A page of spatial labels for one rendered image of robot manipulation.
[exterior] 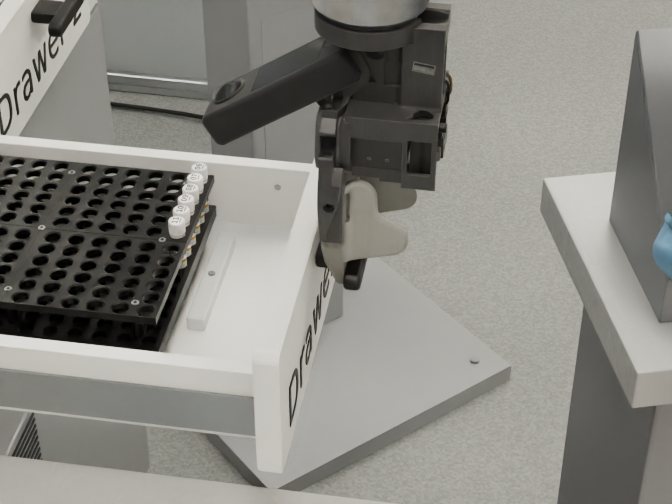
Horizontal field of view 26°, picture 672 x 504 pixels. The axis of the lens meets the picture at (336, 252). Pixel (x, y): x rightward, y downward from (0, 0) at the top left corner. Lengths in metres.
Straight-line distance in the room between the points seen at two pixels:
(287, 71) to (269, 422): 0.23
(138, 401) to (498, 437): 1.25
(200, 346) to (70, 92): 0.54
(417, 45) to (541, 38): 2.28
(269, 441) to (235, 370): 0.05
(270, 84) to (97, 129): 0.72
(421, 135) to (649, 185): 0.34
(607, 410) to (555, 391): 0.88
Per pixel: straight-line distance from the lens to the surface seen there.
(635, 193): 1.27
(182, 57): 2.95
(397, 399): 2.21
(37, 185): 1.15
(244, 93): 0.97
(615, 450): 1.41
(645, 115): 1.23
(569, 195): 1.38
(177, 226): 1.07
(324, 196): 0.96
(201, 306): 1.10
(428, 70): 0.94
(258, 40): 1.96
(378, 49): 0.92
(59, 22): 1.35
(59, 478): 1.10
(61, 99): 1.53
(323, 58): 0.94
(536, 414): 2.25
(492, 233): 2.60
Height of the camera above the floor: 1.55
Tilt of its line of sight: 38 degrees down
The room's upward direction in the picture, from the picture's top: straight up
